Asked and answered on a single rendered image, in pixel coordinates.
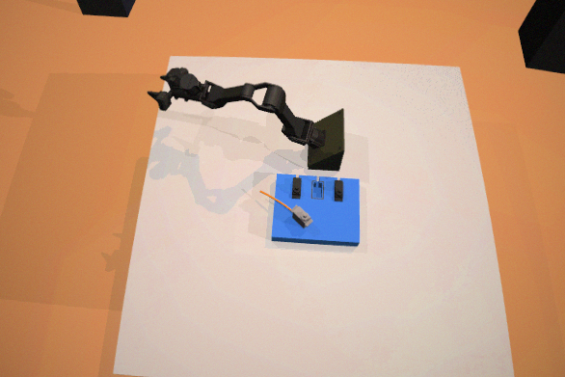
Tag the blue flat panel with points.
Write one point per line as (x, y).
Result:
(333, 205)

